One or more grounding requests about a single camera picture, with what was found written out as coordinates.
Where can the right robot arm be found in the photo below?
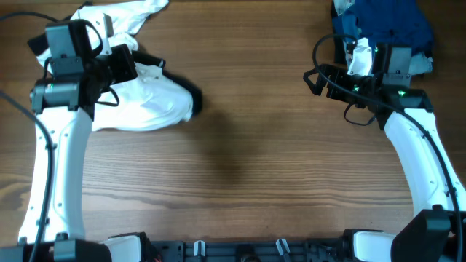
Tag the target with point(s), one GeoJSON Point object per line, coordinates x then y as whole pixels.
{"type": "Point", "coordinates": [437, 230]}

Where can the black garment under blue stack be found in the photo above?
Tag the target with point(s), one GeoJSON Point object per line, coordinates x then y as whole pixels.
{"type": "Point", "coordinates": [337, 27]}

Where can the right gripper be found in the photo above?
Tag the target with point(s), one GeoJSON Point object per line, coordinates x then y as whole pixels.
{"type": "Point", "coordinates": [330, 81]}

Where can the folded dark blue garment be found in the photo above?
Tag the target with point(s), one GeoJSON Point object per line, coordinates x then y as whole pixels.
{"type": "Point", "coordinates": [389, 25]}

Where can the folded light blue jeans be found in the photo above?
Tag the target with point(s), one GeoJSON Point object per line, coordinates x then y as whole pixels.
{"type": "Point", "coordinates": [418, 63]}

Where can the white t-shirt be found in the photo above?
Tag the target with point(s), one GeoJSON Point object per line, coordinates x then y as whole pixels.
{"type": "Point", "coordinates": [145, 98]}

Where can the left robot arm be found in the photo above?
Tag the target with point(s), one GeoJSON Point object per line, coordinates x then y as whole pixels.
{"type": "Point", "coordinates": [63, 109]}

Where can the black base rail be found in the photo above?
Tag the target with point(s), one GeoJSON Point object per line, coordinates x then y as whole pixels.
{"type": "Point", "coordinates": [312, 250]}

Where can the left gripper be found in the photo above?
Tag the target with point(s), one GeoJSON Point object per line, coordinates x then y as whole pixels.
{"type": "Point", "coordinates": [122, 55]}

